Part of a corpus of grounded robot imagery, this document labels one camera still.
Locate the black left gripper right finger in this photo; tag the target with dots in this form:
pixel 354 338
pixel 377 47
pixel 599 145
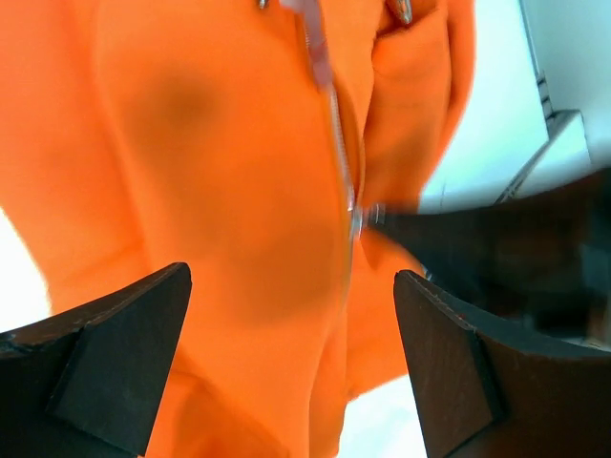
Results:
pixel 487 387

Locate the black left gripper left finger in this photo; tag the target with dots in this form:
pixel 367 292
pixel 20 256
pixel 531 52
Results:
pixel 88 382

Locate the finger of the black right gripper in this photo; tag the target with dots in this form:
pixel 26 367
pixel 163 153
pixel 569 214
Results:
pixel 544 258

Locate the orange jacket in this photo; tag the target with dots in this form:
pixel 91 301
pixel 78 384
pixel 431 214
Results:
pixel 247 139

